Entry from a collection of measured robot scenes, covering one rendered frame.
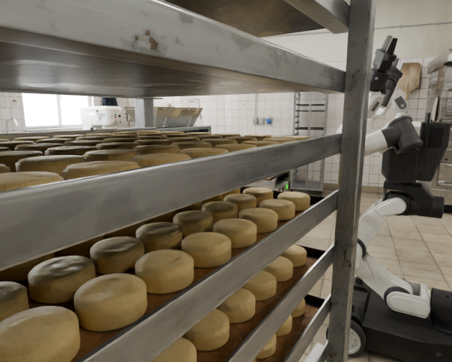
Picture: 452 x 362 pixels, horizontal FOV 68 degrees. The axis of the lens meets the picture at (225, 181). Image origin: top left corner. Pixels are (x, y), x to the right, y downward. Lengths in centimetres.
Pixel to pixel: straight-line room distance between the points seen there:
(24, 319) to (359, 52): 49
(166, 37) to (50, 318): 18
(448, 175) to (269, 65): 486
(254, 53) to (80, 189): 18
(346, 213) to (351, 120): 14
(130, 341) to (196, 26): 19
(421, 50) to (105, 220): 600
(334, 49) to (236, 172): 582
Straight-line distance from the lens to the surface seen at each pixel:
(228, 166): 26
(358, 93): 54
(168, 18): 21
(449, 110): 505
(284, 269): 50
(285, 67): 35
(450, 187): 519
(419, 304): 213
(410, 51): 608
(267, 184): 201
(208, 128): 269
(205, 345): 37
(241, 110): 626
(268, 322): 39
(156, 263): 30
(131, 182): 19
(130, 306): 25
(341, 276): 60
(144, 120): 77
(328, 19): 50
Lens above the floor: 128
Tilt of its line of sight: 11 degrees down
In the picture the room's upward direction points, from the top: straight up
